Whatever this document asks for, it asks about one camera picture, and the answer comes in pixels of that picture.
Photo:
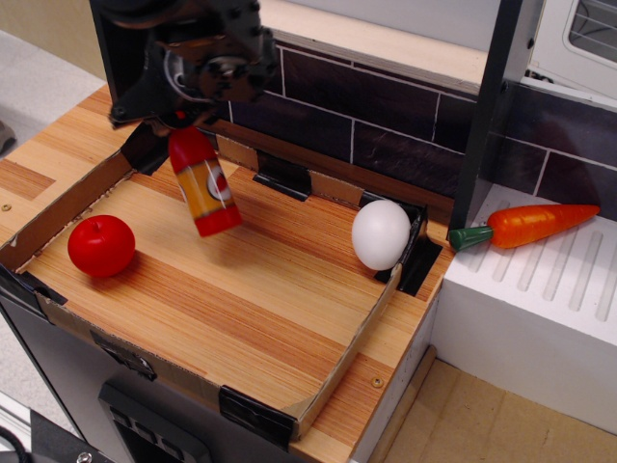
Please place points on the red hot sauce bottle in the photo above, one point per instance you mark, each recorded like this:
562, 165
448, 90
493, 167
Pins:
202, 182

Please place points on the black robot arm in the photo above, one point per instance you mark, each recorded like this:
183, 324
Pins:
225, 25

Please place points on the cardboard fence with black tape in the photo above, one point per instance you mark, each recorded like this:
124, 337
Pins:
269, 333

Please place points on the orange toy carrot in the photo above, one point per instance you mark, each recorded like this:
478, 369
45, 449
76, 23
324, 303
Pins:
517, 226

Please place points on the red toy apple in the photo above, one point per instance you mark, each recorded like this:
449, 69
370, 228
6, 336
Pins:
101, 246

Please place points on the black left cabinet post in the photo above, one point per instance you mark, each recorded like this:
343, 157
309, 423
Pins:
123, 52

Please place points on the black cabinet post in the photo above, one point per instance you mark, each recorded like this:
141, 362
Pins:
123, 52
484, 113

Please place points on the black oven control panel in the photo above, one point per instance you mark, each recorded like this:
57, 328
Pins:
146, 435

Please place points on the black right cabinet post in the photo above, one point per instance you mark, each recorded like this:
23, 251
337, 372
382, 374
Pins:
484, 113

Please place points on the white drying rack sink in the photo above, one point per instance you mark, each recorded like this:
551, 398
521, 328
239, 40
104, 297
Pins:
538, 321

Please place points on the white toy egg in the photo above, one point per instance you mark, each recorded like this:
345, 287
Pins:
380, 234

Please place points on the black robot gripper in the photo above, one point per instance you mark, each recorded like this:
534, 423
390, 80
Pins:
185, 83

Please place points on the white appliance with rack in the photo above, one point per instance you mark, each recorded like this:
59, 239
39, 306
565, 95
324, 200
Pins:
575, 46

